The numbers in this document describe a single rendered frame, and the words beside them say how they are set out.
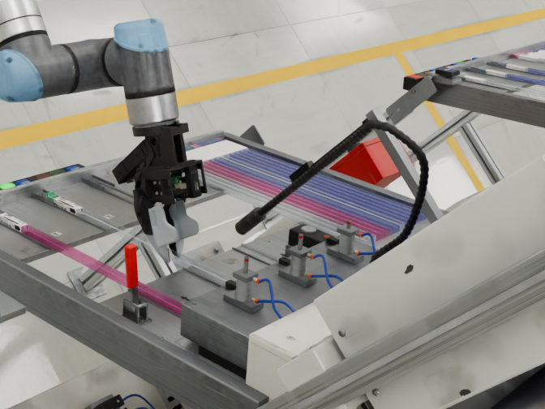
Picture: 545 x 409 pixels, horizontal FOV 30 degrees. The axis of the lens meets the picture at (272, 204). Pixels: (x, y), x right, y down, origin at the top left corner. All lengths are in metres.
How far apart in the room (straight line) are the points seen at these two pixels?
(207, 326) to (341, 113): 2.36
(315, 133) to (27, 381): 1.43
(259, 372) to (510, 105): 1.50
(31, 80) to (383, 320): 0.67
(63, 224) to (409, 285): 0.82
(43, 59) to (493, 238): 0.79
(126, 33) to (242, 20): 2.07
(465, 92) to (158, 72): 1.30
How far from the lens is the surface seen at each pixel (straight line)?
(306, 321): 1.26
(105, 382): 1.84
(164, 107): 1.50
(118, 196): 1.80
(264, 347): 1.21
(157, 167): 1.52
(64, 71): 1.51
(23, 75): 1.47
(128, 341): 1.37
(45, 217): 1.72
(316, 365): 1.08
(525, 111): 2.57
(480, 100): 2.63
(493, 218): 0.93
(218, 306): 1.32
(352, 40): 3.88
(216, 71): 3.32
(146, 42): 1.49
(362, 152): 2.29
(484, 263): 0.95
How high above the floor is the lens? 2.15
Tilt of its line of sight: 43 degrees down
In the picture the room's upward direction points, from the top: 52 degrees clockwise
